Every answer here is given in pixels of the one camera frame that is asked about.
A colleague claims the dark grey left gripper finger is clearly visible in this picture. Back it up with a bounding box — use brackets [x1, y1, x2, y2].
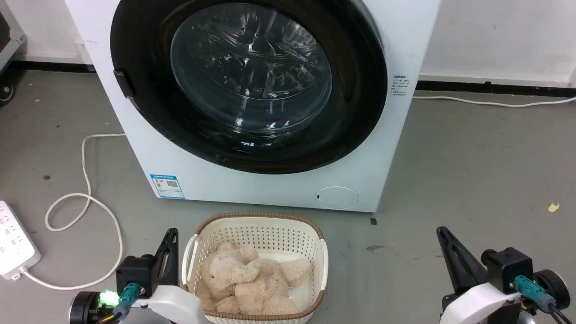
[162, 228, 180, 289]
[155, 233, 170, 287]

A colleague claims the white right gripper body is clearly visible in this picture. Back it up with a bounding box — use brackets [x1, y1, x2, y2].
[441, 282, 523, 324]

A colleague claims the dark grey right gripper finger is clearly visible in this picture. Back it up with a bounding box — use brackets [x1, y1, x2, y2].
[436, 229, 472, 294]
[438, 226, 490, 289]

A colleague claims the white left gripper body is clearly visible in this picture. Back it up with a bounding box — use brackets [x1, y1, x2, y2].
[130, 285, 213, 324]

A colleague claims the white front-load washing machine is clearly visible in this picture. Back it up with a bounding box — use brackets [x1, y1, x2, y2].
[65, 0, 441, 213]

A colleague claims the round black glass washer door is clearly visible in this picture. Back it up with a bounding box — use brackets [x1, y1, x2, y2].
[110, 0, 388, 175]

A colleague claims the blue energy label sticker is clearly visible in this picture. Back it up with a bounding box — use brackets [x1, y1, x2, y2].
[149, 174, 185, 200]

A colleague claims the beige teddy bear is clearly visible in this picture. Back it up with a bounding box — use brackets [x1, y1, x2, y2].
[196, 242, 312, 315]

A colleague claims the cream plastic laundry basket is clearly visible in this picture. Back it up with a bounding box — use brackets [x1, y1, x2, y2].
[182, 212, 329, 324]

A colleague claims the oval white filter cover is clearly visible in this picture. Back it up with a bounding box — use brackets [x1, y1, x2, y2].
[315, 186, 360, 210]

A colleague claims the white power strip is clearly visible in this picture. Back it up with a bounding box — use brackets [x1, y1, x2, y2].
[0, 200, 41, 280]

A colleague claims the small black text sticker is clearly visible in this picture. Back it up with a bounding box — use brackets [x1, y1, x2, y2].
[391, 75, 409, 97]

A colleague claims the grey wheeled cart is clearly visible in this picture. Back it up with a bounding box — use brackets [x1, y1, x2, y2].
[0, 9, 27, 106]

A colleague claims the green right connector cable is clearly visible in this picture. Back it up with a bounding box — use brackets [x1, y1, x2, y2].
[514, 275, 576, 324]

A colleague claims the green connector cable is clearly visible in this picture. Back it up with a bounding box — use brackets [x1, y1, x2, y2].
[514, 275, 576, 324]
[112, 283, 141, 322]

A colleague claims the green left connector cable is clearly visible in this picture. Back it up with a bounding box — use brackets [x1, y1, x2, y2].
[112, 283, 141, 322]

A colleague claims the white power strip cable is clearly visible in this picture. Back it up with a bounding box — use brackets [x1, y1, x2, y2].
[20, 133, 126, 291]

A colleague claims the thin white floor cable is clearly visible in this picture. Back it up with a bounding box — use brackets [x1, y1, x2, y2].
[412, 95, 576, 108]

